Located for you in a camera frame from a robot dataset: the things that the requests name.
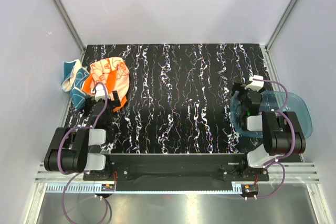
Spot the orange cartoon print towel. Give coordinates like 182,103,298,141
81,57,130,112

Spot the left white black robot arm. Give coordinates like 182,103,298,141
44,91,121,180

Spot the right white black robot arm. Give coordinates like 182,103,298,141
230,76,312,180

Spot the blue translucent plastic tray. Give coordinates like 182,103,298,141
230,91,312,138

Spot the teal and cream towel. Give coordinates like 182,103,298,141
61,59,89,110

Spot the left small connector board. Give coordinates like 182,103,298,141
101,184,116,191

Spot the small connector board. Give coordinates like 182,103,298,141
242,184,259,197
101,184,116,191

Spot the right small connector board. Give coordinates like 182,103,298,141
242,184,259,197

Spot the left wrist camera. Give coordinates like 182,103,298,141
94,89,106,101

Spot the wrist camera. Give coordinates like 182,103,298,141
245,75,264,92
94,89,106,101

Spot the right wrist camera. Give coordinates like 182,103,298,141
245,75,264,92

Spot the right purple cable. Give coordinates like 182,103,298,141
253,76,296,201

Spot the purple cable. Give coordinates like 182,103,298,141
57,82,112,223
253,76,296,201

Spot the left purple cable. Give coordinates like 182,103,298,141
57,82,112,223

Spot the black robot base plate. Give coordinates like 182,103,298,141
83,154,269,194

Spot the aluminium front rail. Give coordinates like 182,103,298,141
35,163,320,184

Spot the slotted grey cable duct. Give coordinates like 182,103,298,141
46,183,259,195

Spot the right aluminium frame post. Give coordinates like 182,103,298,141
265,0,299,52

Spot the aluminium frame post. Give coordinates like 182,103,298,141
265,0,299,52
52,0,86,54

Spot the left aluminium frame post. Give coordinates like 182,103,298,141
52,0,86,54

